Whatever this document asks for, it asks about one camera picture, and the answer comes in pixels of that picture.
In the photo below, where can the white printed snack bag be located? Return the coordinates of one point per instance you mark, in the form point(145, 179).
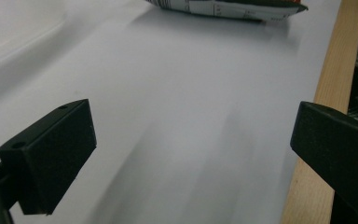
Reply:
point(230, 7)

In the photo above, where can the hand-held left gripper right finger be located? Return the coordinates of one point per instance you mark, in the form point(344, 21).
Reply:
point(338, 149)

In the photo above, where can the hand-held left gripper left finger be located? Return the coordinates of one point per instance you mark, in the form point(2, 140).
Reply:
point(48, 155)

